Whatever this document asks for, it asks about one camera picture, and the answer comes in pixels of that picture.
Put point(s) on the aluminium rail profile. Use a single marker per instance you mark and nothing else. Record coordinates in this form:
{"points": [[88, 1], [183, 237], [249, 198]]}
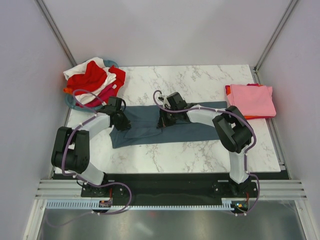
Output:
{"points": [[269, 190]]}

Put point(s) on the white t shirt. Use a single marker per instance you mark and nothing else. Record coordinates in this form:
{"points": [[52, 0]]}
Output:
{"points": [[93, 78]]}

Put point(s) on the aluminium frame post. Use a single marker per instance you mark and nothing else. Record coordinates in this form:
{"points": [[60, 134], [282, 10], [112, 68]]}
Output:
{"points": [[276, 33], [55, 30]]}

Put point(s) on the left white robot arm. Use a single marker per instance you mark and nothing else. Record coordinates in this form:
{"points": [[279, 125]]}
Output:
{"points": [[71, 150]]}

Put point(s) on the teal laundry basket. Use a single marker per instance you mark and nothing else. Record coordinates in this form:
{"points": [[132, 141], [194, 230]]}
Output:
{"points": [[69, 100]]}

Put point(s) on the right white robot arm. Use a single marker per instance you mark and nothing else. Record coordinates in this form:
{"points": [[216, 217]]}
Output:
{"points": [[233, 130]]}

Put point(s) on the white slotted cable duct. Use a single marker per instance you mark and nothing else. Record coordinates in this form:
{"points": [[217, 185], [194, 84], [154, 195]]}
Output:
{"points": [[100, 205]]}

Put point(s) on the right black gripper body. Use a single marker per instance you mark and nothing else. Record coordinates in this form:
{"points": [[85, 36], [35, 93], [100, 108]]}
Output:
{"points": [[168, 119]]}

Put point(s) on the right aluminium frame post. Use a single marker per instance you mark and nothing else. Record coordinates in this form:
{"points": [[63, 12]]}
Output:
{"points": [[276, 33]]}

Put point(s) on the left aluminium frame post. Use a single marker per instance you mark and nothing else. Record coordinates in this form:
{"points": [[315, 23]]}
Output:
{"points": [[55, 30]]}

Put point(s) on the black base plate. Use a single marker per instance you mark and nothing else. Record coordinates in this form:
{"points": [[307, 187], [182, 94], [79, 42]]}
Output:
{"points": [[177, 189]]}

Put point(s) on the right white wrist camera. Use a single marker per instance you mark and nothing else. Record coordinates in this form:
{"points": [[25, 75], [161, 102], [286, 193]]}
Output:
{"points": [[165, 102]]}

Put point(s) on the grey-blue t shirt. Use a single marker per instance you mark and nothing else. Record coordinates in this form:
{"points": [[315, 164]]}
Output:
{"points": [[145, 131]]}

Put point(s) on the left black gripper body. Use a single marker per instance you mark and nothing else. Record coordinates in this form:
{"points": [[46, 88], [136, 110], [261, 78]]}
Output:
{"points": [[123, 122]]}

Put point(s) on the magenta t shirt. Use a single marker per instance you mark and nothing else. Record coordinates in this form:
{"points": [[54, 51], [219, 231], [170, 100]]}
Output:
{"points": [[91, 101]]}

